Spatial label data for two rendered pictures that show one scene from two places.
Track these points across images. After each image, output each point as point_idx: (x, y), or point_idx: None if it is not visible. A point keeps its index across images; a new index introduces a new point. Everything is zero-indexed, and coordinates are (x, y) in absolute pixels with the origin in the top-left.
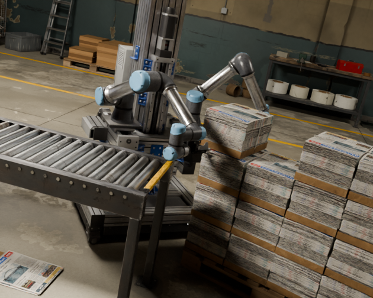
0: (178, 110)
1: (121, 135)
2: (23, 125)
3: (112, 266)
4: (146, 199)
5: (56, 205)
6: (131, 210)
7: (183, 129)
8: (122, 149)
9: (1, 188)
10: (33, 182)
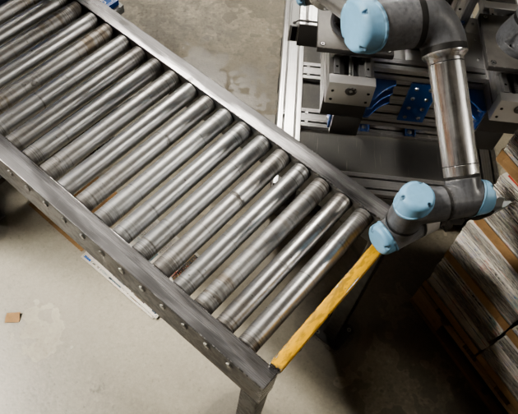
0: (442, 128)
1: (335, 78)
2: (135, 39)
3: (289, 276)
4: (274, 379)
5: (249, 99)
6: (242, 384)
7: (423, 213)
8: (303, 161)
9: (175, 41)
10: (89, 248)
